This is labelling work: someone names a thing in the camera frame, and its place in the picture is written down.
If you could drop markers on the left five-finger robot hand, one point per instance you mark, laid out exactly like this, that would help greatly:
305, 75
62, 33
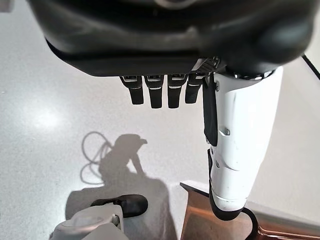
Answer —
162, 37

